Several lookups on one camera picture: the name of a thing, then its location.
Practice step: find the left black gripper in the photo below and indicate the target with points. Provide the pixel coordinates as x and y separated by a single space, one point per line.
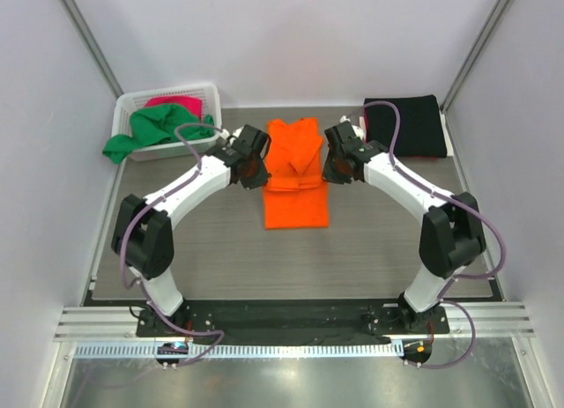
260 180

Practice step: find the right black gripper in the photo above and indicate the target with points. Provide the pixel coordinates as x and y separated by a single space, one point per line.
329 174

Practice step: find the orange t shirt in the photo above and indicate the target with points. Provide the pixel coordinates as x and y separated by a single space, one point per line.
295 196

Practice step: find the white plastic basket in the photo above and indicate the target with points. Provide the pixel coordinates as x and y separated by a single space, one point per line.
128 103

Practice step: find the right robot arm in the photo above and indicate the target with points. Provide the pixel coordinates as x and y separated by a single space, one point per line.
450 238

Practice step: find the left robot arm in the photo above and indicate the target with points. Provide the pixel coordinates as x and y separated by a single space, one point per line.
143 237

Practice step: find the folded black t shirt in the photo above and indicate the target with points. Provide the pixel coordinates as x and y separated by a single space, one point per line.
420 134

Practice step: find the pink t shirt in basket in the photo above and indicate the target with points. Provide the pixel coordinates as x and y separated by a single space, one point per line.
192 104

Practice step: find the folded white t shirt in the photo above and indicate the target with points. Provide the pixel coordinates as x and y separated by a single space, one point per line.
447 140

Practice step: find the green t shirt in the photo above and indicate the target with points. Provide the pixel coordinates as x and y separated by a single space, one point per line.
156 125

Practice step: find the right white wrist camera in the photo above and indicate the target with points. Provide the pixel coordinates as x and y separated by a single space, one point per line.
359 130

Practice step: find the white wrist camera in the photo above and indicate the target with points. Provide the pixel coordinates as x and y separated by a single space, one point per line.
229 136
359 130

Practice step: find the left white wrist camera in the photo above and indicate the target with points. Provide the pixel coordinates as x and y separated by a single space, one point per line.
229 136

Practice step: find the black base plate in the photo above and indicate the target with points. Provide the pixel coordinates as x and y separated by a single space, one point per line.
310 322

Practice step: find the white slotted cable duct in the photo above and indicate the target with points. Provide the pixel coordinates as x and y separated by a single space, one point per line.
172 350

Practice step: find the aluminium front rail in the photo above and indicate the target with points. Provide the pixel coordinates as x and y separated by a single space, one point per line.
491 320

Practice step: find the left aluminium frame post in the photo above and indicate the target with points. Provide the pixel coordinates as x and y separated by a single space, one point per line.
87 37

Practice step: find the aluminium frame post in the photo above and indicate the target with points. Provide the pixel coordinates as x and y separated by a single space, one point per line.
486 33
87 37

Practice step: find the right aluminium frame post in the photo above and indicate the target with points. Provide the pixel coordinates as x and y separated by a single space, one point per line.
486 33

